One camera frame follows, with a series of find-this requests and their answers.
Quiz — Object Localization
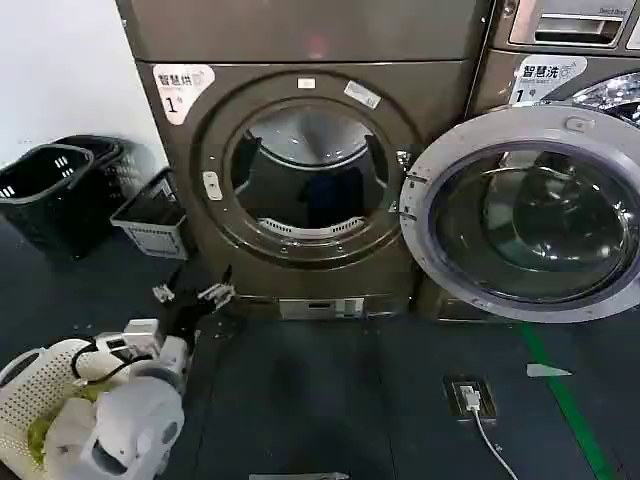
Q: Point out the round glass dryer door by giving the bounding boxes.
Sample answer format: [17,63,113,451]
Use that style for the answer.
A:
[398,103,640,325]

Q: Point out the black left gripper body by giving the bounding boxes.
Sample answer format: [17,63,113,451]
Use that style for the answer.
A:
[171,297,217,346]

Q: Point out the green cloth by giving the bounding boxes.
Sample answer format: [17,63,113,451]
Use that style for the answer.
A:
[27,382,119,464]

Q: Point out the grey washing machine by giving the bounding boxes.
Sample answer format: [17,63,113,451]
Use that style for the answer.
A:
[414,0,640,324]

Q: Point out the grey dryer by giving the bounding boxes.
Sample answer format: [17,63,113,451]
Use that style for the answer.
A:
[114,0,494,322]

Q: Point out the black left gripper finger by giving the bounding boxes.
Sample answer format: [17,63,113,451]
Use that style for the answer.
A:
[152,267,185,307]
[197,263,237,307]

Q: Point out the white power cable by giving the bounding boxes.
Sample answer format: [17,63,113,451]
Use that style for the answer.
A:
[469,407,520,480]

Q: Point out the small grey plastic basket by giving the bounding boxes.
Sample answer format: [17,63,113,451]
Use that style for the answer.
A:
[109,167,192,262]

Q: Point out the white perforated laundry basket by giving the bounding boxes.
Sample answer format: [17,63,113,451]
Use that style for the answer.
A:
[0,337,132,477]

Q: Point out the white cloth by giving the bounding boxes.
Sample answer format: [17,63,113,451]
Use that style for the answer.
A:
[45,397,104,470]

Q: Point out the black plastic laundry basket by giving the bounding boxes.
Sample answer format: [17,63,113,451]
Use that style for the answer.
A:
[52,133,154,241]
[0,143,110,262]

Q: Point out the white dryer number sticker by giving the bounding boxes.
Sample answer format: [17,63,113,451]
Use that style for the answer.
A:
[151,63,217,127]

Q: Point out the white washer number sticker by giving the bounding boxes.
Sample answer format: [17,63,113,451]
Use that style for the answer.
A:
[508,55,590,106]

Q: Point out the white floor marker scrap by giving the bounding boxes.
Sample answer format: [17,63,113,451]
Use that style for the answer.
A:
[524,363,574,379]

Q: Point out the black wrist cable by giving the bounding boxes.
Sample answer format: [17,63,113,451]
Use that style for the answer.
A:
[69,335,156,384]

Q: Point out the white plug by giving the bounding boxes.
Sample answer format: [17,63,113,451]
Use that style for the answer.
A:
[461,383,483,414]

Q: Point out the metal floor socket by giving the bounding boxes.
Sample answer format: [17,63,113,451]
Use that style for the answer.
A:
[442,373,499,422]

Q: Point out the green floor tape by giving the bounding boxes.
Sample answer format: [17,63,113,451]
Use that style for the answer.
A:
[518,323,620,480]

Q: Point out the dark garment in drum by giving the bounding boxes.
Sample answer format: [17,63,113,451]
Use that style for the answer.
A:
[297,163,367,232]

